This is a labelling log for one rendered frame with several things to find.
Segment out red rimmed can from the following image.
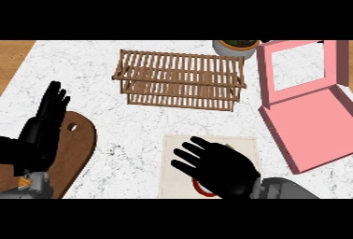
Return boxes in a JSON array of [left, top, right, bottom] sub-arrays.
[[190, 177, 218, 198]]

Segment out wooden tiered shelf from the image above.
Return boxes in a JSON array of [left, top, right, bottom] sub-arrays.
[[110, 49, 248, 113]]

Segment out grey plant pot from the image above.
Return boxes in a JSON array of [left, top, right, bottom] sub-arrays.
[[211, 40, 261, 62]]

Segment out brown wooden cutting board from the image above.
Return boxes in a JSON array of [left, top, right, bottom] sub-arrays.
[[0, 110, 97, 200]]

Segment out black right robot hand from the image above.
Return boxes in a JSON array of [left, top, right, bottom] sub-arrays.
[[169, 135, 261, 200]]

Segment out open pink box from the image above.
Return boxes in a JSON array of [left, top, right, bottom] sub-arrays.
[[255, 40, 353, 176]]

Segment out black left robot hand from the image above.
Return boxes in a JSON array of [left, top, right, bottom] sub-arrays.
[[0, 80, 72, 177]]

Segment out beige placemat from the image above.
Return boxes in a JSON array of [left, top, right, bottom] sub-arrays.
[[156, 134, 260, 200]]

